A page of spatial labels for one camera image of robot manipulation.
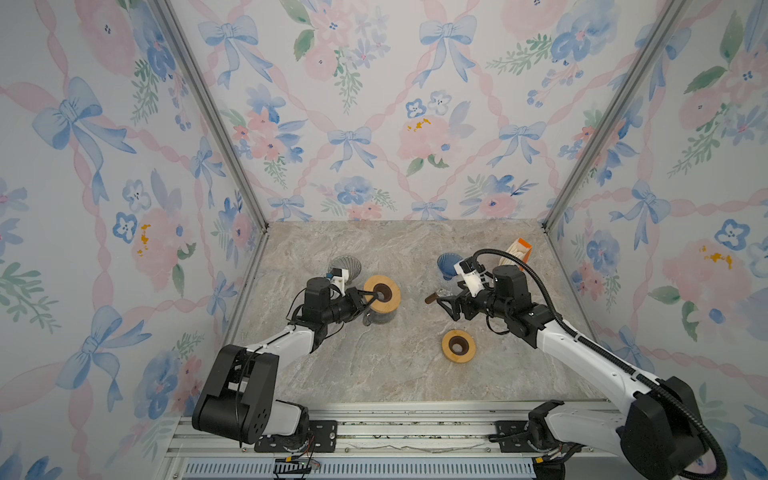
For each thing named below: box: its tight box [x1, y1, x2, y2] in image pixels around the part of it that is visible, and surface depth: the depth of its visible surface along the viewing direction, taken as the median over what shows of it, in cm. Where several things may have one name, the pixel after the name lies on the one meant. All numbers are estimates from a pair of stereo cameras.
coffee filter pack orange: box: [498, 238, 533, 271], surface depth 100 cm
